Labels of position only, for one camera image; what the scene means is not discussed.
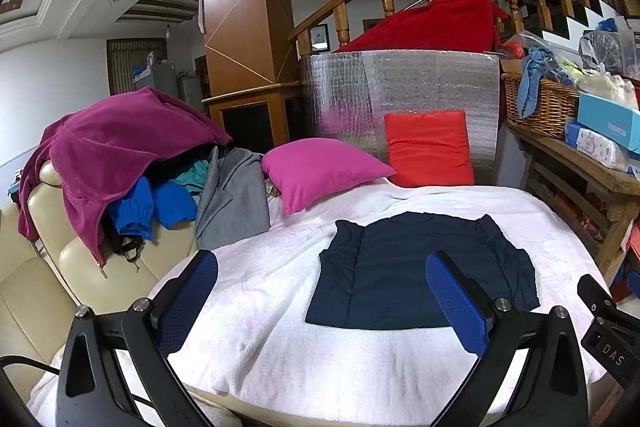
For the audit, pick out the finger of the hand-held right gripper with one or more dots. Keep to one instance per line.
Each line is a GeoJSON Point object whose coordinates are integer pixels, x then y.
{"type": "Point", "coordinates": [596, 297]}

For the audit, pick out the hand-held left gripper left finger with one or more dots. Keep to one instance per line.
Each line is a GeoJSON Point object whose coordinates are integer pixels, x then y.
{"type": "Point", "coordinates": [190, 292]}

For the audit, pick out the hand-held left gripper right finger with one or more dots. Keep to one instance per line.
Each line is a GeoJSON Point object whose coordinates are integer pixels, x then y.
{"type": "Point", "coordinates": [455, 302]}

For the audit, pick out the navy zip jacket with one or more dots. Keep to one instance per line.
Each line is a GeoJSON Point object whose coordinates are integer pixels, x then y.
{"type": "Point", "coordinates": [400, 272]}

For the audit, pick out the white fleece blanket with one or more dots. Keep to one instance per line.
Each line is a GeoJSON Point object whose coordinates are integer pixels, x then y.
{"type": "Point", "coordinates": [260, 307]}

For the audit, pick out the bright blue garment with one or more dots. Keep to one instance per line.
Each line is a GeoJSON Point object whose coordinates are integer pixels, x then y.
{"type": "Point", "coordinates": [172, 207]}

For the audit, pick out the grey garment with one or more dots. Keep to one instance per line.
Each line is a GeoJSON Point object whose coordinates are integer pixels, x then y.
{"type": "Point", "coordinates": [230, 207]}

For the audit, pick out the teal garment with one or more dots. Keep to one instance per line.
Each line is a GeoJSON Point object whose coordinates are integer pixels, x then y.
{"type": "Point", "coordinates": [192, 177]}

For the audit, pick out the wooden side table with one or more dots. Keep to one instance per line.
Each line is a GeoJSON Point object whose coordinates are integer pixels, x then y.
{"type": "Point", "coordinates": [590, 179]}

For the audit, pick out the white patterned pack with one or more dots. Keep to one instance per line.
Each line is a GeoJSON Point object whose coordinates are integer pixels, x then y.
{"type": "Point", "coordinates": [595, 147]}

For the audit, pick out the beige leather sofa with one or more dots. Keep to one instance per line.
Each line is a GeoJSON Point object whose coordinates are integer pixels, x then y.
{"type": "Point", "coordinates": [35, 297]}

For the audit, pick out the red pillow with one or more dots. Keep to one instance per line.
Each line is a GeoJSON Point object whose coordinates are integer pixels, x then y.
{"type": "Point", "coordinates": [430, 147]}

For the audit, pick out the magenta velvet garment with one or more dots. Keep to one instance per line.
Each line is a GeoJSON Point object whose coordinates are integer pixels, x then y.
{"type": "Point", "coordinates": [110, 142]}

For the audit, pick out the pink pillow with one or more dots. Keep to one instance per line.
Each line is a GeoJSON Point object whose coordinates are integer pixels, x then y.
{"type": "Point", "coordinates": [320, 172]}

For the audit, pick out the light blue cardboard box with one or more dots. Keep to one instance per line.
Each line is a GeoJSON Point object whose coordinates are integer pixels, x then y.
{"type": "Point", "coordinates": [605, 117]}

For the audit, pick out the wicker basket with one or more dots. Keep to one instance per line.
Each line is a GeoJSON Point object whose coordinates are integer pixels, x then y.
{"type": "Point", "coordinates": [545, 107]}

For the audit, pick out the grey refrigerator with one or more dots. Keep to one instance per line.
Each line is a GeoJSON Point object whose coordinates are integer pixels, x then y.
{"type": "Point", "coordinates": [155, 79]}

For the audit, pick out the blue cloth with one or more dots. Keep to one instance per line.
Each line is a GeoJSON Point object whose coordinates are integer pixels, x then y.
{"type": "Point", "coordinates": [527, 92]}

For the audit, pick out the silver foil insulation panel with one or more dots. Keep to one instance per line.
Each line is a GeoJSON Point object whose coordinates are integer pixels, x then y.
{"type": "Point", "coordinates": [425, 77]}

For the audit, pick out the clear plastic bag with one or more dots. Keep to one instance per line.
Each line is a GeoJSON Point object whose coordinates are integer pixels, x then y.
{"type": "Point", "coordinates": [602, 49]}

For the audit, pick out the clear plastic storage bin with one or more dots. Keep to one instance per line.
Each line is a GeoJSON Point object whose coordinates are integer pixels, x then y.
{"type": "Point", "coordinates": [634, 47]}

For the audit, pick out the red quilted blanket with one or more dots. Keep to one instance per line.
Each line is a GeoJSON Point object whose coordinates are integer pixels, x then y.
{"type": "Point", "coordinates": [440, 24]}

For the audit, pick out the framed picture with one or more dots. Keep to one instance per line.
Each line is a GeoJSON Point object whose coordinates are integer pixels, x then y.
{"type": "Point", "coordinates": [319, 37]}

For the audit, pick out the wooden pillar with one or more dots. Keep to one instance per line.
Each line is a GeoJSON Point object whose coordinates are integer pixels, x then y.
{"type": "Point", "coordinates": [240, 7]}

